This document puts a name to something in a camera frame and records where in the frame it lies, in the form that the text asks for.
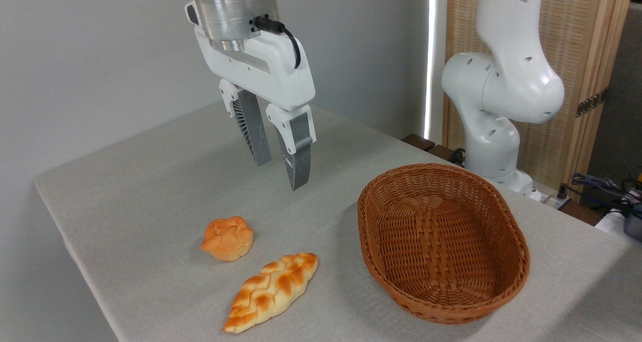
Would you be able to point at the grey tablecloth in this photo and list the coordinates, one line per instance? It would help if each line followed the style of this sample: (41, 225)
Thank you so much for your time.
(175, 191)

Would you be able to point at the wooden woven folding screen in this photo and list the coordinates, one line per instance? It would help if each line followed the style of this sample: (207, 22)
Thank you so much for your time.
(582, 41)

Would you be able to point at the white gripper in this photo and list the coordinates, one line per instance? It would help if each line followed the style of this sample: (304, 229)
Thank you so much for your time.
(271, 76)

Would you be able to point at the dark grey partition panel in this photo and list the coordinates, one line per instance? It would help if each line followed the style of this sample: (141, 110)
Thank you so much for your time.
(619, 106)

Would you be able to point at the round knotted bread roll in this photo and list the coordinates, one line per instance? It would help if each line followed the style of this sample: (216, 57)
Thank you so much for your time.
(228, 239)

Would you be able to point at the long braided bread loaf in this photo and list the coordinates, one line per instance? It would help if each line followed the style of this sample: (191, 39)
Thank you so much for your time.
(271, 289)

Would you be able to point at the dark brown wooden block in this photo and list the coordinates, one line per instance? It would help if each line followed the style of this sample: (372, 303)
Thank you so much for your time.
(441, 152)
(419, 141)

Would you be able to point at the grey plastic box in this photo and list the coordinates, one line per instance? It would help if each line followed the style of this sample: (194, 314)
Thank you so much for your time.
(634, 224)

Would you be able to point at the brown oval wicker basket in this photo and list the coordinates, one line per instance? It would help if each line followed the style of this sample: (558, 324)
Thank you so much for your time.
(441, 241)

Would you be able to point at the dark metal screen hinge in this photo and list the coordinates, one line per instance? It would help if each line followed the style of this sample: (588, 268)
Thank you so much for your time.
(591, 103)

